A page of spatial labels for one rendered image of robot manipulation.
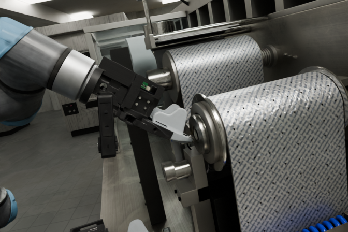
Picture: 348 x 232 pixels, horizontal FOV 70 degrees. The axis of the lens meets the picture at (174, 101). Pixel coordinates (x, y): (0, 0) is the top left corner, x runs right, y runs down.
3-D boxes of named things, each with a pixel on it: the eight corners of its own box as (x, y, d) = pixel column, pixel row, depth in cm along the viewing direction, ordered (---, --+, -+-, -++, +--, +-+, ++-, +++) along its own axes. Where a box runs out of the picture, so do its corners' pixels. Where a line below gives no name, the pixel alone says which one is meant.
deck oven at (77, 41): (63, 142, 502) (29, 29, 456) (82, 123, 638) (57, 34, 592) (148, 125, 511) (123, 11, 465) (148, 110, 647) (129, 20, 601)
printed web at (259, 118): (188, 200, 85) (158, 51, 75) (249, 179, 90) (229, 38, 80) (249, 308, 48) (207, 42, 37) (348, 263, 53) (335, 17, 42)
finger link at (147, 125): (175, 134, 42) (128, 111, 40) (171, 142, 42) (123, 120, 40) (170, 128, 46) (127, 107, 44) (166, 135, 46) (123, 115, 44)
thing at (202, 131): (206, 149, 41) (198, 158, 48) (218, 146, 42) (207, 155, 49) (192, 109, 44) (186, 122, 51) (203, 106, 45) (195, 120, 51)
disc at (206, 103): (198, 155, 55) (186, 89, 52) (200, 154, 55) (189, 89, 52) (229, 186, 41) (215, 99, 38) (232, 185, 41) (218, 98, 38)
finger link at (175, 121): (208, 121, 44) (163, 98, 42) (193, 151, 44) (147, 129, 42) (203, 118, 47) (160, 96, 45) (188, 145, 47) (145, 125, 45)
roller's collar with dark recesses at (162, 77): (148, 92, 71) (144, 70, 70) (169, 88, 73) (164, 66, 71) (152, 95, 65) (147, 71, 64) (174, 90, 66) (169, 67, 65)
